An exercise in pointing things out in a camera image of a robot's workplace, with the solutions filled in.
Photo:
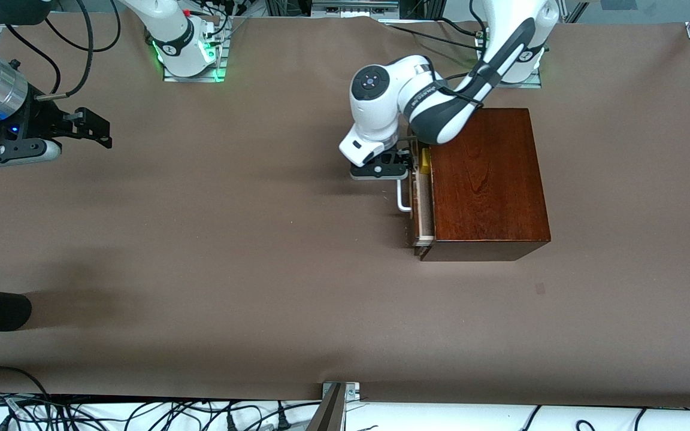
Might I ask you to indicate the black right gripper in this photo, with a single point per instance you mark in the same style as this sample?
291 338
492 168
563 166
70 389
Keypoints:
44 118

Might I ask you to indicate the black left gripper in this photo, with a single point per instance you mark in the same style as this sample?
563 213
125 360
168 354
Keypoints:
403 159

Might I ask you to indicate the yellow cube block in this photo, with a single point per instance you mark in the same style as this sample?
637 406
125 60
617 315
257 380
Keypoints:
426 161

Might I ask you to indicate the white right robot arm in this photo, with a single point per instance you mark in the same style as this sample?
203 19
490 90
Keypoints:
171 33

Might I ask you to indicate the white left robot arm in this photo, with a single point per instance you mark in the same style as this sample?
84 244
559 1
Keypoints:
381 102

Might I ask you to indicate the dark brown wooden cabinet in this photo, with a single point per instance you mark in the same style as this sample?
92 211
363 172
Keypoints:
489 185

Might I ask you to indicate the brown table cover sheet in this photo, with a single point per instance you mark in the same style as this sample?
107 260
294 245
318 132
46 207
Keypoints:
261 239

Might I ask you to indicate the small brown tape patch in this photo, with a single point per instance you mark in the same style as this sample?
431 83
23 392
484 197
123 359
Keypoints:
540 288

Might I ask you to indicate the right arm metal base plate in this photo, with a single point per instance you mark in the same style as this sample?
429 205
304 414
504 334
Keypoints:
192 78

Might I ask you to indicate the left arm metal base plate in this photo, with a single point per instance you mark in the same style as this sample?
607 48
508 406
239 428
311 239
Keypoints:
530 85

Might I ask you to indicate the grey network switch box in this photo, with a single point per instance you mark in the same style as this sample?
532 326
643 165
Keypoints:
354 7

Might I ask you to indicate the silver mounting bracket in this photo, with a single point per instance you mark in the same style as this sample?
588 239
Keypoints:
351 390

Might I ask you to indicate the grey metal post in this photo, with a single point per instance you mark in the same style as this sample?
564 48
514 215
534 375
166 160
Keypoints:
327 416

